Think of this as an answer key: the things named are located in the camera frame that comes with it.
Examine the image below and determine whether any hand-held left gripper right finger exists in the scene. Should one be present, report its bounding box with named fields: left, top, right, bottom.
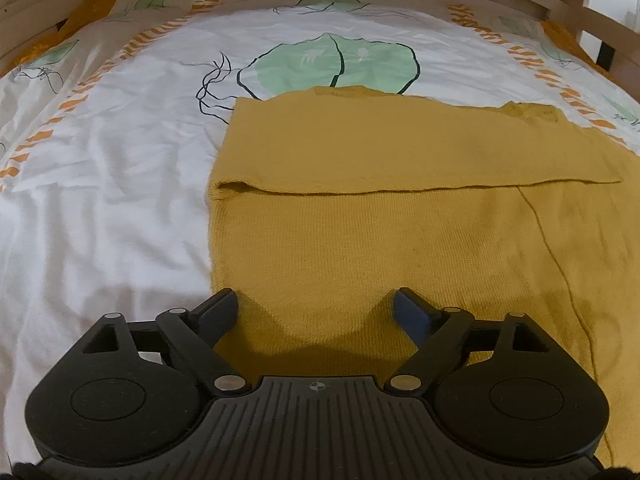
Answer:
left=384, top=287, right=557, bottom=395

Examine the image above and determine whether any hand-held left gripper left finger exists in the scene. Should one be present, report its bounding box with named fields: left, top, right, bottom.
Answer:
left=80, top=287, right=247, bottom=395

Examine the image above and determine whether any yellow knitted sweater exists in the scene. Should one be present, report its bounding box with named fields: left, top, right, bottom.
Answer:
left=206, top=86, right=640, bottom=468

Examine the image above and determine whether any white leaf print bedsheet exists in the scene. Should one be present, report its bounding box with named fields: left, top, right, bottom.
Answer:
left=0, top=0, right=640, bottom=466

